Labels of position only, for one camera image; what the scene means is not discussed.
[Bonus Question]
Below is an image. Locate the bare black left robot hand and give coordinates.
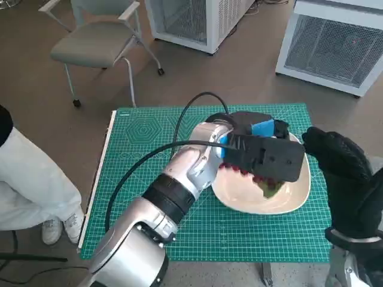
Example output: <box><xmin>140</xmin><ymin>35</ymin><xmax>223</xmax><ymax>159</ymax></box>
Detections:
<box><xmin>232</xmin><ymin>111</ymin><xmax>291</xmax><ymax>141</ymax></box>

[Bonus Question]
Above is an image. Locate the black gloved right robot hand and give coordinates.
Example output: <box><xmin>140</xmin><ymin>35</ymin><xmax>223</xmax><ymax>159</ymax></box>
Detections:
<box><xmin>301</xmin><ymin>126</ymin><xmax>383</xmax><ymax>239</ymax></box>

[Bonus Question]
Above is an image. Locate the red toy grape bunch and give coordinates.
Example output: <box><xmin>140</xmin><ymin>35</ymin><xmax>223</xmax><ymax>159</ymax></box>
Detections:
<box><xmin>220</xmin><ymin>163</ymin><xmax>285</xmax><ymax>200</ymax></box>

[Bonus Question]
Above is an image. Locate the white plate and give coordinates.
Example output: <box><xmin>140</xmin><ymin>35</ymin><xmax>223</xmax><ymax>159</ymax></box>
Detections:
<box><xmin>211</xmin><ymin>133</ymin><xmax>311</xmax><ymax>215</ymax></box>

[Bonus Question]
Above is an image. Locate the white mesh cabinet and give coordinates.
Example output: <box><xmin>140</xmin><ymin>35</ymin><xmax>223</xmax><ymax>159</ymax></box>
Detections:
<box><xmin>274</xmin><ymin>0</ymin><xmax>383</xmax><ymax>99</ymax></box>
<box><xmin>144</xmin><ymin>0</ymin><xmax>258</xmax><ymax>56</ymax></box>

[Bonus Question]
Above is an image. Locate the green cutting mat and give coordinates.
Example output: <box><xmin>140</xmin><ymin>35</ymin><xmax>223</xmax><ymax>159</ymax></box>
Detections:
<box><xmin>80</xmin><ymin>103</ymin><xmax>333</xmax><ymax>264</ymax></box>

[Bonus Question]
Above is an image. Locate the person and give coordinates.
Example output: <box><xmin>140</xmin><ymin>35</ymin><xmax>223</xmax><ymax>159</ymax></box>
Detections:
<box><xmin>0</xmin><ymin>104</ymin><xmax>86</xmax><ymax>246</ymax></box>

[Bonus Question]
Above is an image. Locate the black floor bar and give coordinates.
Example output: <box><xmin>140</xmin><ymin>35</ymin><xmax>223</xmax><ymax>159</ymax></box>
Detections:
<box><xmin>0</xmin><ymin>252</ymin><xmax>68</xmax><ymax>264</ymax></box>

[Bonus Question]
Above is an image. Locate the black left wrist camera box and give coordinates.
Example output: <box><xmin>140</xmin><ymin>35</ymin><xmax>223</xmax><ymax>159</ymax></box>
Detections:
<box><xmin>223</xmin><ymin>133</ymin><xmax>306</xmax><ymax>184</ymax></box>

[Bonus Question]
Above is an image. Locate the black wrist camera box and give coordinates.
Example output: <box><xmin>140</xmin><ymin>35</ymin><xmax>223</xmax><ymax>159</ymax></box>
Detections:
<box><xmin>223</xmin><ymin>133</ymin><xmax>306</xmax><ymax>184</ymax></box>
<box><xmin>358</xmin><ymin>242</ymin><xmax>383</xmax><ymax>287</ymax></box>

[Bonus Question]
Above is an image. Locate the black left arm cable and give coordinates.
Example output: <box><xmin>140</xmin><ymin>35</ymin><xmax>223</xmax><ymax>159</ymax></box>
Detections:
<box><xmin>104</xmin><ymin>91</ymin><xmax>231</xmax><ymax>240</ymax></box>

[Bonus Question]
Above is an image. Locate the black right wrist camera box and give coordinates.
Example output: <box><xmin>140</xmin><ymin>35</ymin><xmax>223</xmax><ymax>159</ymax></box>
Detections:
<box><xmin>358</xmin><ymin>242</ymin><xmax>383</xmax><ymax>287</ymax></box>

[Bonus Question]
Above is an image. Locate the metal table leg bracket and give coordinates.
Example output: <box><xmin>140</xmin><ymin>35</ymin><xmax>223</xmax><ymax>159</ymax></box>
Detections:
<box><xmin>259</xmin><ymin>262</ymin><xmax>273</xmax><ymax>287</ymax></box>

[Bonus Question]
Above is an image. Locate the grey chair with white frame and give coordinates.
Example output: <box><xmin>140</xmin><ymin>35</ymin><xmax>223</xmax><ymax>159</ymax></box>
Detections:
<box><xmin>38</xmin><ymin>0</ymin><xmax>166</xmax><ymax>108</ymax></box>

